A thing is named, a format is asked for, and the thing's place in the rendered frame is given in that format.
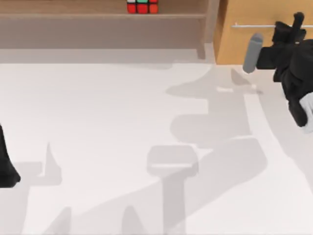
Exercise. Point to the pale grey rounded box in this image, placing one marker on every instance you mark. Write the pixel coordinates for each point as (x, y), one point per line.
(253, 52)

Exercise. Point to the wooden cupboard door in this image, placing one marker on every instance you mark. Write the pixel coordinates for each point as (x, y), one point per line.
(234, 46)

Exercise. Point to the multicoloured puzzle cube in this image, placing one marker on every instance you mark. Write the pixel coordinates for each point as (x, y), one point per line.
(141, 7)

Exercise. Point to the wooden open shelf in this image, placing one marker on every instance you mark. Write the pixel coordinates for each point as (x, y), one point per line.
(102, 29)

